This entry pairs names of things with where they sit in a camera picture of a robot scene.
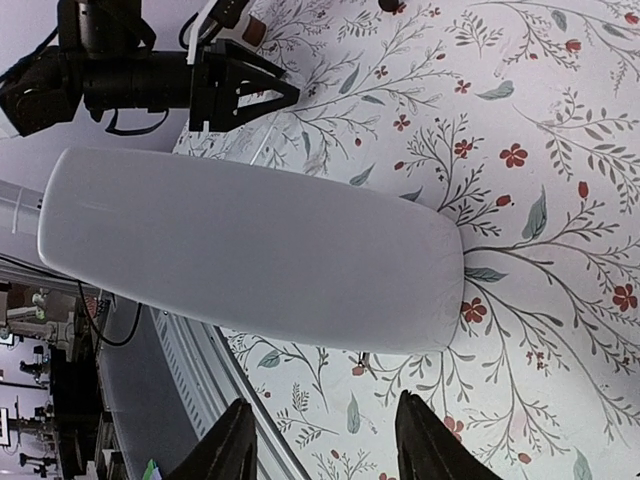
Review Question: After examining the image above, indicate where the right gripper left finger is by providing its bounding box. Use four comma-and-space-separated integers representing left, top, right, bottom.
164, 398, 258, 480

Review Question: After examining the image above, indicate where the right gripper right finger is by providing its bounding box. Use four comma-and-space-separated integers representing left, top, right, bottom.
395, 390, 500, 480

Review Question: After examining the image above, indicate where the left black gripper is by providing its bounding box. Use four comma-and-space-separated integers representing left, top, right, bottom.
83, 40, 300, 132

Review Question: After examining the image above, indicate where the white metronome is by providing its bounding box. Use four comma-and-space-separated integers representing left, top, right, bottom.
37, 148, 464, 354

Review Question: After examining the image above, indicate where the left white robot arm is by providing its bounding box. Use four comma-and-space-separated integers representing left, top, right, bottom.
1, 1, 300, 138

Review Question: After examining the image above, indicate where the white paper cup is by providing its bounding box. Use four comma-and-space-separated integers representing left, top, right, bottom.
242, 15, 267, 47

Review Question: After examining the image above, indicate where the floral table mat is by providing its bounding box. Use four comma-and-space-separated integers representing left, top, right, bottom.
154, 1, 639, 479

